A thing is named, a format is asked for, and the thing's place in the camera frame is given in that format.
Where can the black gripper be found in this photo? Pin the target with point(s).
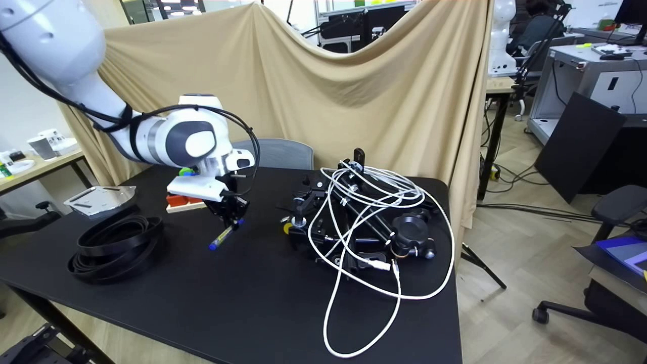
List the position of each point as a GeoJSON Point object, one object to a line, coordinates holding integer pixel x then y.
{"type": "Point", "coordinates": [225, 200]}

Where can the blue and white marker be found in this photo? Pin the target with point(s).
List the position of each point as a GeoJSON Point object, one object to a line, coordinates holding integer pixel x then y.
{"type": "Point", "coordinates": [223, 237]}

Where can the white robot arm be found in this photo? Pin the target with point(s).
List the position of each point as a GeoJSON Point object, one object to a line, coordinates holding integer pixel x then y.
{"type": "Point", "coordinates": [82, 73]}

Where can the orange and white box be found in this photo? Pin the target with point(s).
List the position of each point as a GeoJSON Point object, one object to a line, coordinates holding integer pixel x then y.
{"type": "Point", "coordinates": [183, 204]}

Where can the grey chair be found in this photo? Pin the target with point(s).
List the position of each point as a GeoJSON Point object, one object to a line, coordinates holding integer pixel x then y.
{"type": "Point", "coordinates": [286, 154]}

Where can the silver plastic bag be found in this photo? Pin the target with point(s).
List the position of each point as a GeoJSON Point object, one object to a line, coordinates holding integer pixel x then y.
{"type": "Point", "coordinates": [101, 200]}

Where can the tan cloth backdrop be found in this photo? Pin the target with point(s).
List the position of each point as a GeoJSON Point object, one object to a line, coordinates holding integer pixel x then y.
{"type": "Point", "coordinates": [365, 108]}

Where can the small white box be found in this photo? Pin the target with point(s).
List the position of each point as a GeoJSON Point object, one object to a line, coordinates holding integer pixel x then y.
{"type": "Point", "coordinates": [43, 144]}

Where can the light wooden table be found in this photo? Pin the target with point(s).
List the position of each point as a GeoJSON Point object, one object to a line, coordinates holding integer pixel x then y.
{"type": "Point", "coordinates": [33, 169]}

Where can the wooden side desk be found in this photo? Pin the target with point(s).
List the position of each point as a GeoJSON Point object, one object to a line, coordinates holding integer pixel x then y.
{"type": "Point", "coordinates": [498, 101]}

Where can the black flat panel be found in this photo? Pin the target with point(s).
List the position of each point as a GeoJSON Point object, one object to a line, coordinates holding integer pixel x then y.
{"type": "Point", "coordinates": [578, 144]}

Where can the black office chair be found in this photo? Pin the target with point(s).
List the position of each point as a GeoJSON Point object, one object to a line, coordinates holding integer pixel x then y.
{"type": "Point", "coordinates": [608, 223]}

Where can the grey metal cabinet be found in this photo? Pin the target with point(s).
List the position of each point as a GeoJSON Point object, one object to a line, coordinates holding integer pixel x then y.
{"type": "Point", "coordinates": [592, 82]}

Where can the black camera rig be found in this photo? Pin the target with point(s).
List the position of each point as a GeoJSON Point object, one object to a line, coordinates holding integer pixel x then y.
{"type": "Point", "coordinates": [367, 223]}

